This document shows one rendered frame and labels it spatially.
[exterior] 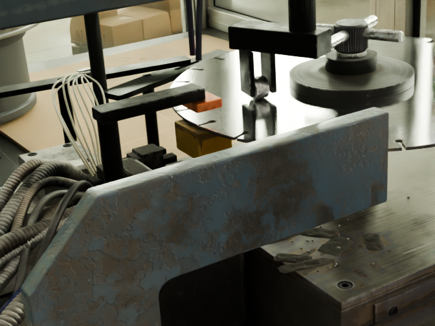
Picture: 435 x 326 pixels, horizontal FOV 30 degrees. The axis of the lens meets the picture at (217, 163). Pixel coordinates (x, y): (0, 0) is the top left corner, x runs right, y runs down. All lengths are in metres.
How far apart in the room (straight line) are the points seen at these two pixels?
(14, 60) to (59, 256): 0.91
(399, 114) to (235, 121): 0.13
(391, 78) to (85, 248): 0.37
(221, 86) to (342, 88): 0.12
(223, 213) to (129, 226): 0.06
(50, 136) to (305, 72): 0.59
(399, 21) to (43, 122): 0.59
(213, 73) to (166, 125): 0.46
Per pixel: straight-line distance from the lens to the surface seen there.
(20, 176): 0.68
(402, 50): 0.84
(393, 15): 1.36
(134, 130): 1.23
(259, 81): 0.70
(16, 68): 1.33
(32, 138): 1.25
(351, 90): 0.69
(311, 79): 0.72
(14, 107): 1.32
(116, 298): 0.46
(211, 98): 0.65
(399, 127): 0.63
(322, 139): 0.50
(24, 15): 0.80
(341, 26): 0.72
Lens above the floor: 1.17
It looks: 23 degrees down
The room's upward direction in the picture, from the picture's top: 4 degrees counter-clockwise
